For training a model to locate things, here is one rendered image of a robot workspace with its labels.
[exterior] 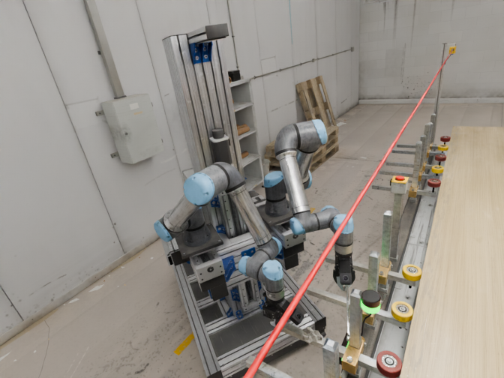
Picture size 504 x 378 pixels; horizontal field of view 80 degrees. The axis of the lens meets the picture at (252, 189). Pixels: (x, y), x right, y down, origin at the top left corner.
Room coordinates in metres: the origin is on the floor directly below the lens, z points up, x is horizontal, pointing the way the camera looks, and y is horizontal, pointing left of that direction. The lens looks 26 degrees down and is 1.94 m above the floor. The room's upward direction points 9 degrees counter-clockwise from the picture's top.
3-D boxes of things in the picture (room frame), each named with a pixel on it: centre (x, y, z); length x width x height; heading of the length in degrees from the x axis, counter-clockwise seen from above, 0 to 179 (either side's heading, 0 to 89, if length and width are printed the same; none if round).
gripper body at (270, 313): (0.91, -0.02, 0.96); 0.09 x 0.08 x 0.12; 53
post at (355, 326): (0.75, -0.30, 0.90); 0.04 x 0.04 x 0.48; 53
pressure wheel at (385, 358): (0.65, -0.38, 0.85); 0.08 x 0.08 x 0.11
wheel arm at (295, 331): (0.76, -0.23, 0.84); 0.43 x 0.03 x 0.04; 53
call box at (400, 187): (1.36, -0.76, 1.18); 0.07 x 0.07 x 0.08; 53
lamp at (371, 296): (0.73, -0.34, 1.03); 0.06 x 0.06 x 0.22; 53
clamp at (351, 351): (0.73, -0.29, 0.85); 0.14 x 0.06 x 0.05; 143
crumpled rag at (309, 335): (0.82, -0.15, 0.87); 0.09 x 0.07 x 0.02; 53
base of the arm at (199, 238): (1.38, 0.33, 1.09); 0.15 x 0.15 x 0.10
